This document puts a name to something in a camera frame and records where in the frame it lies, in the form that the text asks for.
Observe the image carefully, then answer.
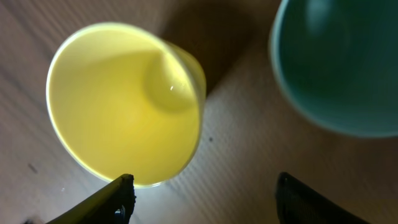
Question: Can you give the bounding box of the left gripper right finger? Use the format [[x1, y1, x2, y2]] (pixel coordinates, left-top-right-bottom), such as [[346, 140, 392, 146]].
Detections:
[[275, 172, 368, 224]]

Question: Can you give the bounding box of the yellow plastic cup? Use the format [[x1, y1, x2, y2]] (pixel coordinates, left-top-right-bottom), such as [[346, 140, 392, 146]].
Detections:
[[46, 22, 206, 187]]

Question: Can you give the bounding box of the green plastic cup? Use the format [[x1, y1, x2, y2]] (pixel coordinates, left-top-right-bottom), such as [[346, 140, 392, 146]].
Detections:
[[269, 0, 397, 138]]

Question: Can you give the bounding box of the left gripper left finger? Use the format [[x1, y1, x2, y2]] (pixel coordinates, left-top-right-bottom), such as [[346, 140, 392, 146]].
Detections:
[[49, 174, 136, 224]]

